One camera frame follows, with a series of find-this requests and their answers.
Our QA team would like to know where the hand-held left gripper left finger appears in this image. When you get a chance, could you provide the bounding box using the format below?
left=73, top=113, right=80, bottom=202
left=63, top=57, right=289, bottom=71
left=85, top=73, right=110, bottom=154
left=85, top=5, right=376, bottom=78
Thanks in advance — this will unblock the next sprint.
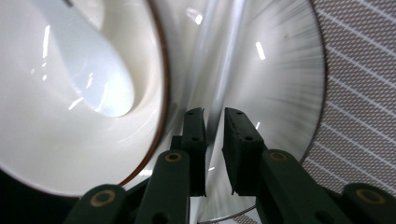
left=134, top=106, right=208, bottom=224

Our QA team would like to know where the white round plate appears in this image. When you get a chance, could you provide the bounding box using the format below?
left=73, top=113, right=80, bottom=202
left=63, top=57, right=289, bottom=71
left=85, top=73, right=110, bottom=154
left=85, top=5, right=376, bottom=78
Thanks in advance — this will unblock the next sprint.
left=122, top=0, right=328, bottom=224

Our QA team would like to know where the grey white striped placemat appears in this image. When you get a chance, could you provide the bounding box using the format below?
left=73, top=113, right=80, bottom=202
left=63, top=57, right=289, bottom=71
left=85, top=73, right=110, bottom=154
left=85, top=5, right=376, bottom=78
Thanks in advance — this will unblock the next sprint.
left=199, top=0, right=396, bottom=224

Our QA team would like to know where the white bowl with dark rim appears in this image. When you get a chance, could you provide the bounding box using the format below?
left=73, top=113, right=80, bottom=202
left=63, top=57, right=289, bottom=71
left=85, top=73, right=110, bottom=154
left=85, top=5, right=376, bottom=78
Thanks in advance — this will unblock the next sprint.
left=0, top=0, right=171, bottom=198

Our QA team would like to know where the white ceramic spoon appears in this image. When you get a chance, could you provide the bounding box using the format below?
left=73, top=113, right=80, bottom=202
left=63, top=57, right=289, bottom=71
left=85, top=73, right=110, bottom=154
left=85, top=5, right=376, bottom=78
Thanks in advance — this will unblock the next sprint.
left=28, top=0, right=135, bottom=119

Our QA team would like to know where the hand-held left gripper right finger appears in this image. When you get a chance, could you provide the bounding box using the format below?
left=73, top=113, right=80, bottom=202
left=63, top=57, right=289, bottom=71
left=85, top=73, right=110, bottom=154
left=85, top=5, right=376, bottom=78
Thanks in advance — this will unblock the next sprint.
left=221, top=106, right=353, bottom=224

